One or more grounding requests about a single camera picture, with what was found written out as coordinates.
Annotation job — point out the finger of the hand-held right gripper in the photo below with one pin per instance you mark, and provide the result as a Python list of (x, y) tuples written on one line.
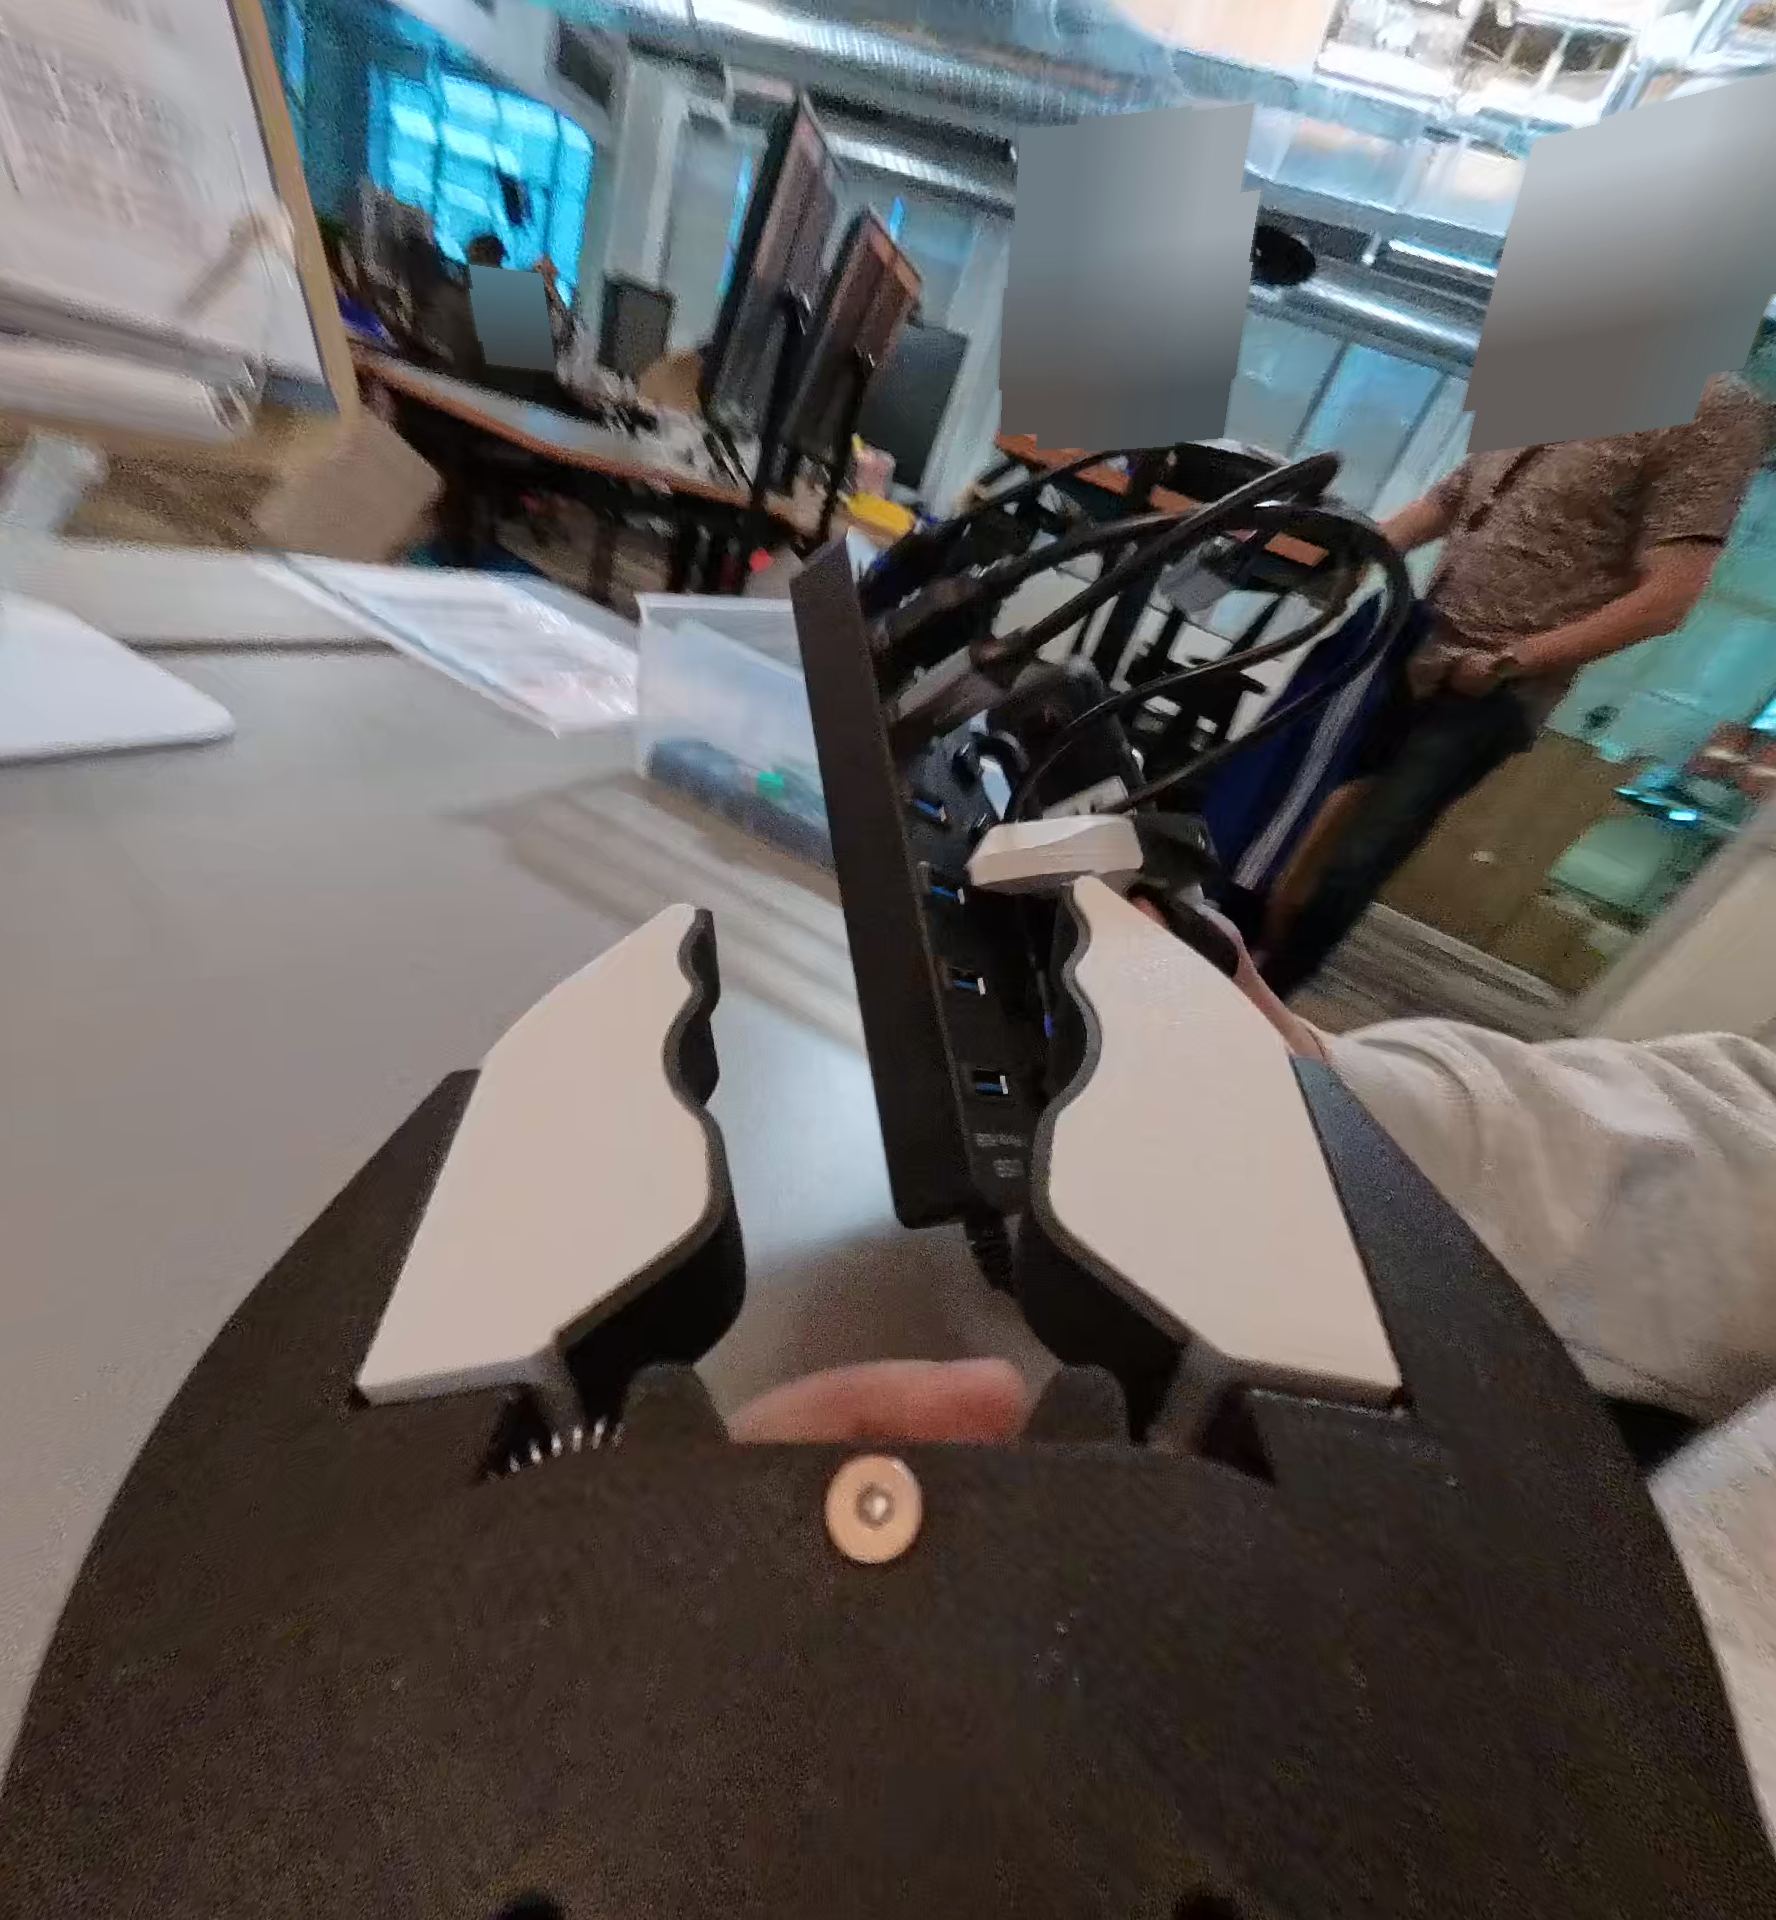
[(1053, 854)]

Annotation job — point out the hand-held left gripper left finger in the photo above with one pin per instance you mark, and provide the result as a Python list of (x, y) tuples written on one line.
[(557, 1172)]

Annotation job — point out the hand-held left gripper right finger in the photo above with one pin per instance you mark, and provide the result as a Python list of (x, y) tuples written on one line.
[(1203, 1185)]

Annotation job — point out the black USB hub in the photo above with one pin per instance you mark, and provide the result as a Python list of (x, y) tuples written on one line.
[(890, 975)]

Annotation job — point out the clear plastic bin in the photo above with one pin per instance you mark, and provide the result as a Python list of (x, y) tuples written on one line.
[(707, 675)]

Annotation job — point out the person's right forearm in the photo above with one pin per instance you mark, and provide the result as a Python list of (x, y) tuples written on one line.
[(1579, 1185)]

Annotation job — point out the grey desk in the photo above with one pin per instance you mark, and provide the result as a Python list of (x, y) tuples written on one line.
[(305, 929)]

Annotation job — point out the person's right hand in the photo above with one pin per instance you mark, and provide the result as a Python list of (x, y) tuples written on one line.
[(1279, 1001)]

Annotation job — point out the person's left hand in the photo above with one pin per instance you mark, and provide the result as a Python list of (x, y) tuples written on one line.
[(876, 1403)]

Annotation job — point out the yellow plastic bin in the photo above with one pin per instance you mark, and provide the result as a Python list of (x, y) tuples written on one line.
[(880, 521)]

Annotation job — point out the laminated paper sheet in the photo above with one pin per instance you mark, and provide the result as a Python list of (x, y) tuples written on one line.
[(484, 630)]

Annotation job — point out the black display panel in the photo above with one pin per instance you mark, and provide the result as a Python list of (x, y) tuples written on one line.
[(858, 329), (776, 256)]

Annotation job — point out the wooden background table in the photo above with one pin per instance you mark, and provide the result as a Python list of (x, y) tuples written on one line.
[(571, 436)]

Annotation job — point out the white document stand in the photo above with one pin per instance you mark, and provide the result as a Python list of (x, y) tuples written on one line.
[(64, 690)]

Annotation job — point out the leaning cardboard sheet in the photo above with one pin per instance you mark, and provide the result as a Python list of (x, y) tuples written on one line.
[(357, 489)]

